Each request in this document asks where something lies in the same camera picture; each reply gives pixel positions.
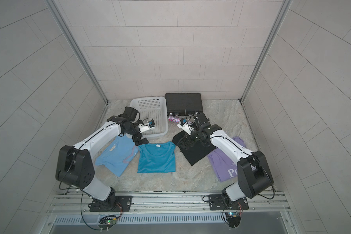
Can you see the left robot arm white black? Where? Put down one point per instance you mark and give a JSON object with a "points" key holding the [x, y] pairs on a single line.
{"points": [[75, 163]]}

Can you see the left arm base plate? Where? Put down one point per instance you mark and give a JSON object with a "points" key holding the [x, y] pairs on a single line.
{"points": [[112, 204]]}

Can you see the right green circuit board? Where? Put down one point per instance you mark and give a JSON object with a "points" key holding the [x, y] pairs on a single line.
{"points": [[232, 219]]}

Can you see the white plastic laundry basket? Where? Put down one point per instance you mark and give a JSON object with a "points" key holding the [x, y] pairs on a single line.
{"points": [[152, 108]]}

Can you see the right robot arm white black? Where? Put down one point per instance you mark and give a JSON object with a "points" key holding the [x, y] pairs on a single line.
{"points": [[254, 175]]}

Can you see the black hard case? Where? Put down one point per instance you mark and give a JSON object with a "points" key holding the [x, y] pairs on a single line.
{"points": [[183, 104]]}

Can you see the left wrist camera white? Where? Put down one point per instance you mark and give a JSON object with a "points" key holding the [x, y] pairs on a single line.
{"points": [[144, 127]]}

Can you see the aluminium mounting rail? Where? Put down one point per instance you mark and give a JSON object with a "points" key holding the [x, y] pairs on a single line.
{"points": [[163, 203]]}

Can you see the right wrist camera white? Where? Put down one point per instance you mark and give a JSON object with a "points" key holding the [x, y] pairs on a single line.
{"points": [[185, 126]]}

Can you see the teal t-shirt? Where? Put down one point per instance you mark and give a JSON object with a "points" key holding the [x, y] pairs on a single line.
{"points": [[157, 158]]}

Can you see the left green circuit board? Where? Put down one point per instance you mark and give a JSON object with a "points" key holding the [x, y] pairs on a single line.
{"points": [[107, 222]]}

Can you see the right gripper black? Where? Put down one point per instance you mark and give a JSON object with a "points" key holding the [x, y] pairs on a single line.
{"points": [[186, 139]]}

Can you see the green circuit board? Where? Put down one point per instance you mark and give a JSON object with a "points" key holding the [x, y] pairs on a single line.
{"points": [[107, 222], [232, 219]]}

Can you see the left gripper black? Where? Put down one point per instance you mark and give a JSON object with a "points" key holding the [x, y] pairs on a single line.
{"points": [[137, 137]]}

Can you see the light blue t-shirt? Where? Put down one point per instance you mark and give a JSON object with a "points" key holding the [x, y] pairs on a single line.
{"points": [[117, 156]]}

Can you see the purple folded t-shirt Persist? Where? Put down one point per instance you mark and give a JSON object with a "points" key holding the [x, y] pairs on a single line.
{"points": [[223, 167]]}

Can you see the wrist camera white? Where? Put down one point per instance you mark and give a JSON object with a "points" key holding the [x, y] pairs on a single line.
{"points": [[185, 126], [144, 127]]}

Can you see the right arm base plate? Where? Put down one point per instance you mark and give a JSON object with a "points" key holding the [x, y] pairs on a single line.
{"points": [[219, 202]]}

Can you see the black t-shirt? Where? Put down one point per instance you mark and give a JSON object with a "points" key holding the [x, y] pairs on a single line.
{"points": [[195, 153]]}

